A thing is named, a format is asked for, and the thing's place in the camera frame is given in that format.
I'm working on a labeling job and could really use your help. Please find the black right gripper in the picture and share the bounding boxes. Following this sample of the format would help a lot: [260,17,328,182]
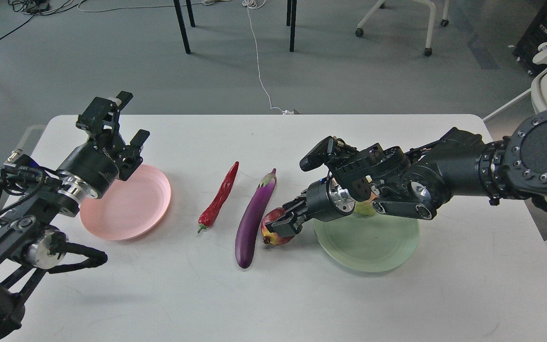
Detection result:
[265,177,356,237]

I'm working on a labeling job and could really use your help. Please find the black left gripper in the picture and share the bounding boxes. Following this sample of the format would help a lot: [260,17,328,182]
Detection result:
[57,91,150,200]

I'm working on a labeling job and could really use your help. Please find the red pomegranate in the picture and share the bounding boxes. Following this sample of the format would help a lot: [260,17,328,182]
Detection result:
[260,207,294,246]

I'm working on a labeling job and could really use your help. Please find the green yellow fruit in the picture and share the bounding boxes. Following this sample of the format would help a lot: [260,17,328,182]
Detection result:
[352,193,378,218]

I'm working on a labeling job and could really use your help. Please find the red chili pepper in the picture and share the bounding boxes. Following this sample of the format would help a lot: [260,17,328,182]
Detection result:
[198,161,240,234]

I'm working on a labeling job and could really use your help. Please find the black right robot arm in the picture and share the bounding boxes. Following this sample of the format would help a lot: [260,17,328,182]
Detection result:
[265,110,547,238]

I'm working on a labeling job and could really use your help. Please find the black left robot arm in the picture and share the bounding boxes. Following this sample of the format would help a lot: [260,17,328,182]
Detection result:
[0,91,150,340]

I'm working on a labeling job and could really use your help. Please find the purple eggplant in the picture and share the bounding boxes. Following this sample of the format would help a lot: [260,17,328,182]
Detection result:
[235,168,276,269]

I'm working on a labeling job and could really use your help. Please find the pink plate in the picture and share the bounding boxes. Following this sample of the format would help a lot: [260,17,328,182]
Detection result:
[79,165,172,241]

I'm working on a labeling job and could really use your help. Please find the green plate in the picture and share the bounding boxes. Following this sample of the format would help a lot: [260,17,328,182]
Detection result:
[313,214,420,273]

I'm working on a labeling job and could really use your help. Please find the black table legs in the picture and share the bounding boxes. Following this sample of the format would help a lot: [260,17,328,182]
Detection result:
[173,0,298,55]

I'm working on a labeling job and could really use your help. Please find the white office chair base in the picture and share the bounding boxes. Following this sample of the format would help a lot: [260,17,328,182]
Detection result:
[354,0,452,58]

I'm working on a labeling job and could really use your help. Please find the black cabinet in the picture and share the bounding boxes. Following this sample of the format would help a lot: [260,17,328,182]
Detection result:
[512,0,547,76]

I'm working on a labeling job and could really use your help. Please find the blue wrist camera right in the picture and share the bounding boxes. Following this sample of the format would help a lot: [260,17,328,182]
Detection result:
[298,136,345,172]

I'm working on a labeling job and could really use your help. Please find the black cables on floor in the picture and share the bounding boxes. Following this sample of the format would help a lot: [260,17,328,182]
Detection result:
[0,0,89,55]

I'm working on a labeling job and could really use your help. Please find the white cable on floor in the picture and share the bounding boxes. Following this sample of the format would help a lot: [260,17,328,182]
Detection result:
[242,0,298,115]

